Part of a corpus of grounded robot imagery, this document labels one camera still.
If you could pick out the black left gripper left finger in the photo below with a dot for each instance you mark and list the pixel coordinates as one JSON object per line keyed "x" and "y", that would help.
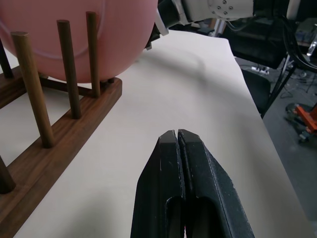
{"x": 158, "y": 178}

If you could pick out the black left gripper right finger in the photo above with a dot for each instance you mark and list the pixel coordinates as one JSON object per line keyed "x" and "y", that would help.
{"x": 213, "y": 198}

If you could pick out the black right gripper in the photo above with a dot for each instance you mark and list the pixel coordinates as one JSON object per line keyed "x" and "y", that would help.
{"x": 154, "y": 37}

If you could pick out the pink plate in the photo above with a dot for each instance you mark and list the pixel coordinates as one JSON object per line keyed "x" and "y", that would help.
{"x": 44, "y": 37}

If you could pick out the wooden dish rack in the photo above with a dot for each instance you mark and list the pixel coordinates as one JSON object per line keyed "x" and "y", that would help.
{"x": 62, "y": 138}

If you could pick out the large black box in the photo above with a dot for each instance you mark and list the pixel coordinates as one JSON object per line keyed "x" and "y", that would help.
{"x": 257, "y": 42}

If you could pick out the white power strip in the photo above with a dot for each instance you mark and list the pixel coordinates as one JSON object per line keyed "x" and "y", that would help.
{"x": 260, "y": 70}

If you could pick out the black chair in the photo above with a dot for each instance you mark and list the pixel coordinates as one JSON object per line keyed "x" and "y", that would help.
{"x": 257, "y": 89}

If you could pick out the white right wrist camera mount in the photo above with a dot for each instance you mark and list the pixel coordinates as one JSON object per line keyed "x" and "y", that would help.
{"x": 162, "y": 24}

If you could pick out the orange metal frame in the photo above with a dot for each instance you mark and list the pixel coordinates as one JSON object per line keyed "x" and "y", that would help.
{"x": 305, "y": 116}

